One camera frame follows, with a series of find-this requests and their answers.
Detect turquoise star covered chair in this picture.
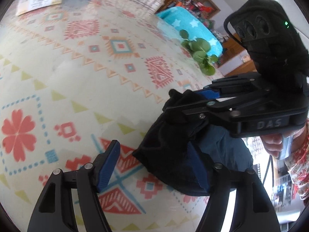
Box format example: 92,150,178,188
156,6,223,57

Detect black pants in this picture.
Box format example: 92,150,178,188
132,89,253,196

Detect green leafy vegetable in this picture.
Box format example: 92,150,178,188
179,29,218,76

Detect patterned tablecloth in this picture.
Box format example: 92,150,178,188
1,0,212,231

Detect right hand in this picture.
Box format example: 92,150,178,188
260,125,307,158

